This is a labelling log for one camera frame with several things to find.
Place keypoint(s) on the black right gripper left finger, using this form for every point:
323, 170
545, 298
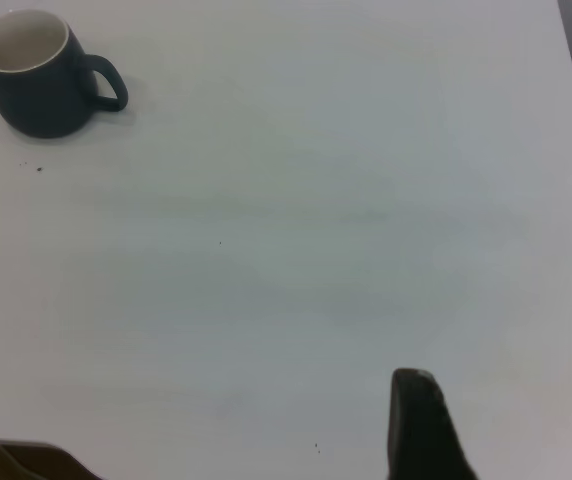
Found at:
421, 435

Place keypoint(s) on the dark grey ceramic mug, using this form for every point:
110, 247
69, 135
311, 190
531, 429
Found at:
36, 100

